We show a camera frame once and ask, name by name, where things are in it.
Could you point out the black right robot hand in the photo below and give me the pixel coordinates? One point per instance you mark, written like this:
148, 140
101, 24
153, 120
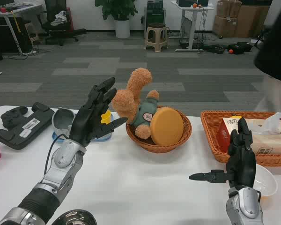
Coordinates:
242, 164

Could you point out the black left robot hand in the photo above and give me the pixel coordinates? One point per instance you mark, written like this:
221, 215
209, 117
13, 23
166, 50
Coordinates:
84, 122

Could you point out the shiny metal bowl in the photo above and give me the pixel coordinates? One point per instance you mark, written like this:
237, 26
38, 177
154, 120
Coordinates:
75, 219

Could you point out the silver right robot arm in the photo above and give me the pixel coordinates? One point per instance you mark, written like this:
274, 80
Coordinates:
244, 206

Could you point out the white bowl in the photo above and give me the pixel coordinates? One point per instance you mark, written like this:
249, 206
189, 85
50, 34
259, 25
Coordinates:
265, 180

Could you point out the grey clog shoe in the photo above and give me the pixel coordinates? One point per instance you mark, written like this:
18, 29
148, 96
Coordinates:
62, 122

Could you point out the yellow plastic cup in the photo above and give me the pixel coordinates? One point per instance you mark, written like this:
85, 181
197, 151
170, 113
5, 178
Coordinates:
106, 117

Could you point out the light blue tray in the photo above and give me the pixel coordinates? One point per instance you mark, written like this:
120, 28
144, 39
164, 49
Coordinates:
100, 140

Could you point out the soft tissue pack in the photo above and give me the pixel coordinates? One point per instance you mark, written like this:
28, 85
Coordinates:
271, 138

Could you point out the rectangular orange wicker basket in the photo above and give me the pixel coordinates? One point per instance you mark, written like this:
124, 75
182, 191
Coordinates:
212, 136

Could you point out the yellow fruit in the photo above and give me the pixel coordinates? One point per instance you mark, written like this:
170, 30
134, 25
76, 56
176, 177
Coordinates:
235, 115

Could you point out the brown plush toy green shirt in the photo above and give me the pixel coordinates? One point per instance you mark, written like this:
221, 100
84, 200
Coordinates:
131, 98

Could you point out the black handheld device with labels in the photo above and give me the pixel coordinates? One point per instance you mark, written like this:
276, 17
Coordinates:
21, 136

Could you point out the round wicker basket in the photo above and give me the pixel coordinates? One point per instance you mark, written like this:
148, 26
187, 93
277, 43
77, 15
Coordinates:
185, 133

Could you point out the black gamepad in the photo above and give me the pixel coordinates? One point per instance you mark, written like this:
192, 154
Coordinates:
12, 116

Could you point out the orange round plastic disc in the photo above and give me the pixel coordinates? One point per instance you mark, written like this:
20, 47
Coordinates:
167, 126

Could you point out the black office chair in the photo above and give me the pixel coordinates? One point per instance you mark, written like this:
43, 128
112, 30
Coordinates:
56, 30

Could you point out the small wooden stool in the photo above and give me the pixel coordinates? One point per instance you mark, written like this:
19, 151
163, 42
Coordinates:
32, 32

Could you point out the potted plant white pot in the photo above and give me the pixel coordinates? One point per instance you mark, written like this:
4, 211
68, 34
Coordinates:
121, 25

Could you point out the white cloth on chair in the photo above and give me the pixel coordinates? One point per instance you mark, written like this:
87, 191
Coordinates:
58, 20

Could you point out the beige plastic stool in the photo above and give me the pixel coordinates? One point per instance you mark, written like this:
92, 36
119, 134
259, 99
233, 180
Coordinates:
157, 35

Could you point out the person in black jacket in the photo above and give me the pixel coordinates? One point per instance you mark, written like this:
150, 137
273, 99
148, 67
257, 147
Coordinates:
276, 54

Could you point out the black bag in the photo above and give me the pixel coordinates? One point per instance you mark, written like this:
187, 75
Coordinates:
241, 48

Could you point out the black under-desk cabinet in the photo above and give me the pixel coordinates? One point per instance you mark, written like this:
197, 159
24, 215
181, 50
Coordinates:
2, 35

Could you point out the white desk with red object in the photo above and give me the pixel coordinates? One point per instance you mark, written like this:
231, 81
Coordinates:
21, 10

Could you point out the black cabinet with green crate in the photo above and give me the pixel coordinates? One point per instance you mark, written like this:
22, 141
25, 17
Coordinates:
154, 14

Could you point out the cardboard boxes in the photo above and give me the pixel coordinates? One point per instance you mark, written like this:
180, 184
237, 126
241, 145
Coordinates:
243, 18

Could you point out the white standing desk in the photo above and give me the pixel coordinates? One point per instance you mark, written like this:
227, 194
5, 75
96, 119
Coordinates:
192, 21

